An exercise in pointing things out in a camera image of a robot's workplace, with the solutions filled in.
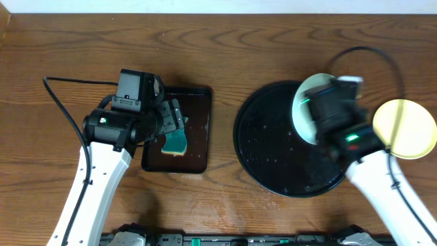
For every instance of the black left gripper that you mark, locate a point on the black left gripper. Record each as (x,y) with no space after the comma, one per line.
(171,118)

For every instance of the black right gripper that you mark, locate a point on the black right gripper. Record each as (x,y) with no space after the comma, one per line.
(358,117)

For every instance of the green and yellow sponge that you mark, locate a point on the green and yellow sponge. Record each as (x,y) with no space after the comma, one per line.
(176,143)

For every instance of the green plate with red smear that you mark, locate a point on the green plate with red smear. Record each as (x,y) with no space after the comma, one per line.
(301,117)

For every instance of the yellow plate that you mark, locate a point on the yellow plate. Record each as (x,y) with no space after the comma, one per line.
(406,128)

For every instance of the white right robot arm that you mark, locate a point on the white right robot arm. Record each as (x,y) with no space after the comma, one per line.
(374,171)

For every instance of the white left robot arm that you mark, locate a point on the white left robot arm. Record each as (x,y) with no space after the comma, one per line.
(109,140)

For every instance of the black rectangular water tray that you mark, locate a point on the black rectangular water tray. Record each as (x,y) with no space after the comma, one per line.
(196,104)

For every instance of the round black tray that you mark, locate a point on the round black tray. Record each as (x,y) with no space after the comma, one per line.
(271,151)

